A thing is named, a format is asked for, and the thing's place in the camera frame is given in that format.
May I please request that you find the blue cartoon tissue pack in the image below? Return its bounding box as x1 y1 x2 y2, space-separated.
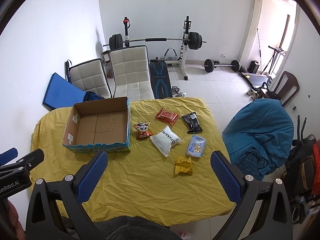
185 135 206 158

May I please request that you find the yellow snack bag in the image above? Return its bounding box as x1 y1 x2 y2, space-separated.
174 155 193 175

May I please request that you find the orange cartoon snack bag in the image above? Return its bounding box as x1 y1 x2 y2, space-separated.
133 121 153 139

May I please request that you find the black snack bag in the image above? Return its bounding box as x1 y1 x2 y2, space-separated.
181 112 202 134

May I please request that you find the white tissue pack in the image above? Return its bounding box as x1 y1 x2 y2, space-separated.
150 126 182 157

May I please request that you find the red floral snack bag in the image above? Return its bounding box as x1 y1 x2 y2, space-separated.
155 107 179 125

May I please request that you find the person's left hand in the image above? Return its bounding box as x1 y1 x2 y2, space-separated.
8 200 25 240

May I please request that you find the black backpack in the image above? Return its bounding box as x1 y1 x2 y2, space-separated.
283 134 317 198

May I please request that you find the blue foam mat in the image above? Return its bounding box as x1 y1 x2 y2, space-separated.
43 73 86 109

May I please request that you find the teal beanbag cover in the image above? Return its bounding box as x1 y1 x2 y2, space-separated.
222 99 294 181

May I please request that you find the open cardboard box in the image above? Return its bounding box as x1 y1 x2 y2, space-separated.
62 96 131 153

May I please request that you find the dark blue cloth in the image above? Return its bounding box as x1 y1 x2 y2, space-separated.
83 92 104 102

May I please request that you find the yellow tablecloth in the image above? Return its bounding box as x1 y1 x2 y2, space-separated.
30 96 236 228

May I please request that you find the white padded chair left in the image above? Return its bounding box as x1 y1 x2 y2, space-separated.
69 59 112 98

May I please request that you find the white padded chair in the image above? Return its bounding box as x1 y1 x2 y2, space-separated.
110 46 154 102
69 59 112 98

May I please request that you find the brown wooden chair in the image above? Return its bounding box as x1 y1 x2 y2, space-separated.
258 71 300 107

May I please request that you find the black treadmill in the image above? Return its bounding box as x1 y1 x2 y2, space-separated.
240 73 273 89

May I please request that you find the white padded chair right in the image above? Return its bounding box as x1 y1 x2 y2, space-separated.
110 46 154 102

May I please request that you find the barbell on rack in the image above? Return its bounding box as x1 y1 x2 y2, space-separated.
103 32 207 50

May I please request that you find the chrome dumbbell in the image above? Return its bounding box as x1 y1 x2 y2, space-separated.
171 86 186 98

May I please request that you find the black blue workout bench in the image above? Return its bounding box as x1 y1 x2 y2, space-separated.
149 60 172 99

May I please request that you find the floor barbell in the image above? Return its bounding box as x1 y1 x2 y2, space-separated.
203 59 241 73

